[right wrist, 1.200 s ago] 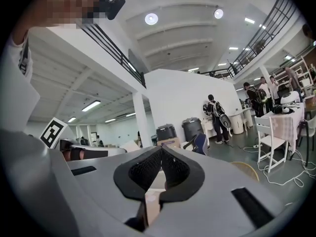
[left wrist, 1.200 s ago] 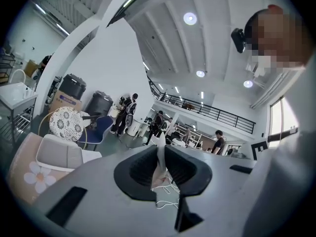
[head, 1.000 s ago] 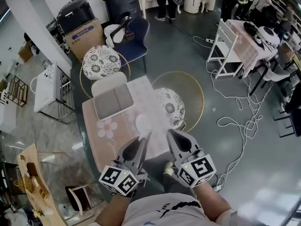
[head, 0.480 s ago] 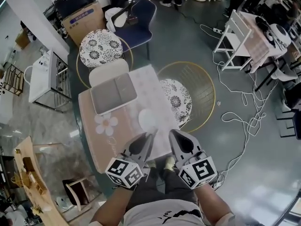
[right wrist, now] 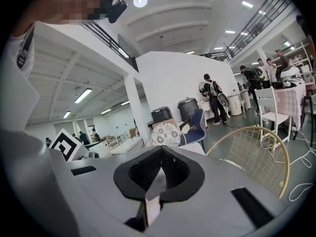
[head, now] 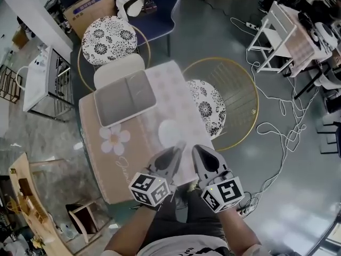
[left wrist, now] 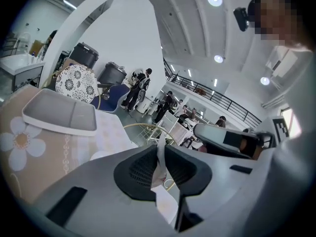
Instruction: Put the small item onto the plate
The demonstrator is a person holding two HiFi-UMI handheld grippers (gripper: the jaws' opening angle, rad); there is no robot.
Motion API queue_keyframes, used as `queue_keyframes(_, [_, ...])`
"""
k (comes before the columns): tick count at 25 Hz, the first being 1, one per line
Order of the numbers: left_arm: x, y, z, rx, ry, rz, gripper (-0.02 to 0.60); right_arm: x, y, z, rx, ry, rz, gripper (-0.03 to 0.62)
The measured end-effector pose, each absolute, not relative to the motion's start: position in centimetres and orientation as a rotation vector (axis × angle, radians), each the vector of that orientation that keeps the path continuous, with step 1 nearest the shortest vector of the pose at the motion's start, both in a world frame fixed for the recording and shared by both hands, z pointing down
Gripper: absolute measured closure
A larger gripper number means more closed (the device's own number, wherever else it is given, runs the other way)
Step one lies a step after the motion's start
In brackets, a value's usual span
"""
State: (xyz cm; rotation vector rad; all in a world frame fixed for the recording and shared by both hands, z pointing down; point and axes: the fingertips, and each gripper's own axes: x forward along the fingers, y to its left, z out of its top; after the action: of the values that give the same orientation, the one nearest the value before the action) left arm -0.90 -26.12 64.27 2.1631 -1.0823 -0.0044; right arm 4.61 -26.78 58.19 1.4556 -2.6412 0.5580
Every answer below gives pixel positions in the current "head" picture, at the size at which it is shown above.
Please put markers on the white metal frame cabinet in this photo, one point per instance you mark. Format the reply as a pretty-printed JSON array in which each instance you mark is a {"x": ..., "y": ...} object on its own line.
[{"x": 37, "y": 84}]

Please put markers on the white wooden chair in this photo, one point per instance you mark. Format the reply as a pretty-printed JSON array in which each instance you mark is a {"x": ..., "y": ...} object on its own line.
[{"x": 271, "y": 36}]

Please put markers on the person's right forearm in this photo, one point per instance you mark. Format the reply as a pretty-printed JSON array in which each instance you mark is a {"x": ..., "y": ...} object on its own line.
[{"x": 234, "y": 228}]

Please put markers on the black chair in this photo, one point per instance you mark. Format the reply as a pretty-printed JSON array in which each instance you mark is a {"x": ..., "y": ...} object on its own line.
[{"x": 331, "y": 135}]

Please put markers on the plaid tablecloth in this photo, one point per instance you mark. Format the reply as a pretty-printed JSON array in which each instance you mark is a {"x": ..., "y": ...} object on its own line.
[{"x": 301, "y": 47}]

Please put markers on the white bag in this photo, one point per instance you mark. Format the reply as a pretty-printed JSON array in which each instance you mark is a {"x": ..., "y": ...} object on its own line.
[{"x": 133, "y": 8}]

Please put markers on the black headset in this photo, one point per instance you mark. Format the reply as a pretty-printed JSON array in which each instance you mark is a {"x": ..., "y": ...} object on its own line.
[{"x": 305, "y": 23}]

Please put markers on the person's white shirt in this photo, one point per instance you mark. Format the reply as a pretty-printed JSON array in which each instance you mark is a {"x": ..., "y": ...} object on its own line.
[{"x": 183, "y": 248}]

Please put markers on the clear water bottle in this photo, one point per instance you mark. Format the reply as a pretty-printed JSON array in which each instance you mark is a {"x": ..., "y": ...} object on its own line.
[{"x": 66, "y": 231}]

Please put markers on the white round device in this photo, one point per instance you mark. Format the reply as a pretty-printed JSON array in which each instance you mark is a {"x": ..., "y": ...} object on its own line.
[{"x": 326, "y": 36}]

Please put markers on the blue chair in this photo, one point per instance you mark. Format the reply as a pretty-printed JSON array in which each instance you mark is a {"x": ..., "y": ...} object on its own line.
[{"x": 160, "y": 23}]

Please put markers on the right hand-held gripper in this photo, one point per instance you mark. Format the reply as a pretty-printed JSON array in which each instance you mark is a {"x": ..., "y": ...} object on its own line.
[{"x": 223, "y": 193}]

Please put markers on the small round patterned cushion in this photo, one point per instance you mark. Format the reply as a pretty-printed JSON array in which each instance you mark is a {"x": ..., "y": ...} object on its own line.
[{"x": 210, "y": 108}]

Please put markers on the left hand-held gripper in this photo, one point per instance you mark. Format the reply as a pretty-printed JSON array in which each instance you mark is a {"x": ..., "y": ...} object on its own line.
[{"x": 149, "y": 188}]

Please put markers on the large round patterned cushion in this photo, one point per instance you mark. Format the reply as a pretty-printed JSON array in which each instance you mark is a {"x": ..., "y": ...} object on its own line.
[{"x": 109, "y": 40}]

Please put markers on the small cardboard box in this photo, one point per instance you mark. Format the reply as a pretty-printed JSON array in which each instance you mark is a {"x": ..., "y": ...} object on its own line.
[{"x": 20, "y": 37}]

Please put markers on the wooden desk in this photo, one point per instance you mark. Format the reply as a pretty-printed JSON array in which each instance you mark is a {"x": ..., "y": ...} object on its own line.
[{"x": 20, "y": 164}]

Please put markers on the grey white tray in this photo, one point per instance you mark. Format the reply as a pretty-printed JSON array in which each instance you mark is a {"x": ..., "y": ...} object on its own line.
[{"x": 122, "y": 100}]

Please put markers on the black wooden rack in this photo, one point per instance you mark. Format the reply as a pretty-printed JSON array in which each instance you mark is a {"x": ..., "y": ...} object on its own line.
[{"x": 9, "y": 84}]

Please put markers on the brown cardboard box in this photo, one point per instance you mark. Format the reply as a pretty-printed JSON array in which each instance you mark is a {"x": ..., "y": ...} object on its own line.
[{"x": 88, "y": 12}]

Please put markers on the person's black trousers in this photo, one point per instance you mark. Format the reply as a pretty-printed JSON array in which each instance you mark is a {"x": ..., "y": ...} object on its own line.
[{"x": 202, "y": 223}]

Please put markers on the pink floral tablecloth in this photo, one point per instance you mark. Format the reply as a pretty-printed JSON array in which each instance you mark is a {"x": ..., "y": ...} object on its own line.
[{"x": 138, "y": 153}]

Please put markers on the person's left forearm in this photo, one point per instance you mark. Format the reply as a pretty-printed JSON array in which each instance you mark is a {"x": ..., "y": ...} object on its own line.
[{"x": 133, "y": 231}]

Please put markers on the brown wooden chair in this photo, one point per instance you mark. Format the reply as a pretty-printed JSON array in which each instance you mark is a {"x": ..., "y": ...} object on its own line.
[{"x": 85, "y": 220}]

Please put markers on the white round plate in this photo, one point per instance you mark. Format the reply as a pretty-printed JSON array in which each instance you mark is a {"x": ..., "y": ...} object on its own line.
[{"x": 169, "y": 132}]

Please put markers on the white power strip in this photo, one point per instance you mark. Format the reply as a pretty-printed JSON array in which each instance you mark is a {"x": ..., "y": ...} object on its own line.
[
  {"x": 251, "y": 25},
  {"x": 246, "y": 209}
]

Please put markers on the white plastic chair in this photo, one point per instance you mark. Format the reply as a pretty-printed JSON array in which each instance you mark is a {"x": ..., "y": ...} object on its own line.
[{"x": 327, "y": 79}]

